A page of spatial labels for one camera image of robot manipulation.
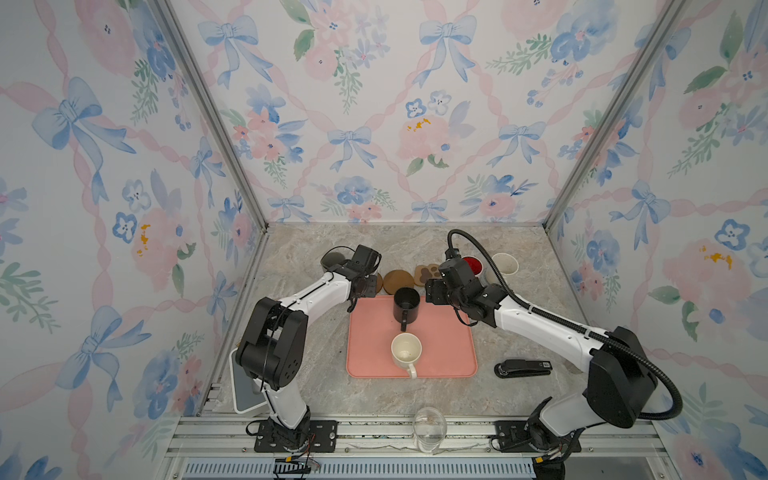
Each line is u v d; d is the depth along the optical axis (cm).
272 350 47
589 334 46
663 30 71
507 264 100
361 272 73
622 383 42
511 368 84
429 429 76
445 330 90
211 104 85
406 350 87
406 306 94
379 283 103
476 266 99
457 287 64
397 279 104
